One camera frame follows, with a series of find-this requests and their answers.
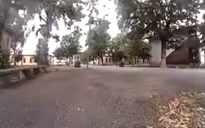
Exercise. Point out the dark vehicle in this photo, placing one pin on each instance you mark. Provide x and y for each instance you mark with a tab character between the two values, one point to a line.
77	63
121	63

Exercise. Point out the grey asphalt road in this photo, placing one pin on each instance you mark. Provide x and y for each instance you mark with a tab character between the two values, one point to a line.
90	96

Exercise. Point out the group of trees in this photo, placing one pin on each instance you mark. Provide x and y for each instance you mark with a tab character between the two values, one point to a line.
133	46
3	20

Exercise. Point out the large tree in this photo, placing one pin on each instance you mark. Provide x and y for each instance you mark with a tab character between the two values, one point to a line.
156	16

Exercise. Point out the yellow building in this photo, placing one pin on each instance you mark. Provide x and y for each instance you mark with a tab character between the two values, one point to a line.
28	60

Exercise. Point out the brown building with sloped roof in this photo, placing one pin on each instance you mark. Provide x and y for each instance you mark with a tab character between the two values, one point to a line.
180	55

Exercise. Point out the low concrete bench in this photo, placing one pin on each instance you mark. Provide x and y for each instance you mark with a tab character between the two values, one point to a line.
13	71

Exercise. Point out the patch of dry leaves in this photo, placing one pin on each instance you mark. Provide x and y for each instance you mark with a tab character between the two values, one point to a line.
180	111

